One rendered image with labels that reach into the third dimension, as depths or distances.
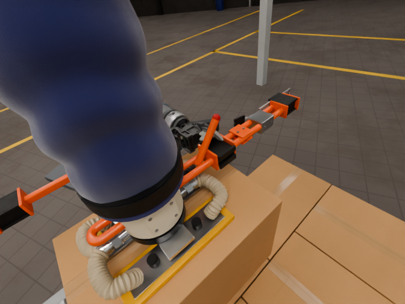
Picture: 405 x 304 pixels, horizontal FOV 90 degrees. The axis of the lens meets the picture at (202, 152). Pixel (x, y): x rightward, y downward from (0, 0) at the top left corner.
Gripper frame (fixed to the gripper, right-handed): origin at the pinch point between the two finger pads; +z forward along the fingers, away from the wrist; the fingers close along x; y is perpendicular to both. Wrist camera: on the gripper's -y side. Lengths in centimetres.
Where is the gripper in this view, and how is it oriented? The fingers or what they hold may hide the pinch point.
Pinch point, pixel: (222, 146)
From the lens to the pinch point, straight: 65.1
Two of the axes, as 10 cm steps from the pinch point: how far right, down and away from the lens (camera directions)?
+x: -1.2, -7.4, -6.7
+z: 6.5, 4.5, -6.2
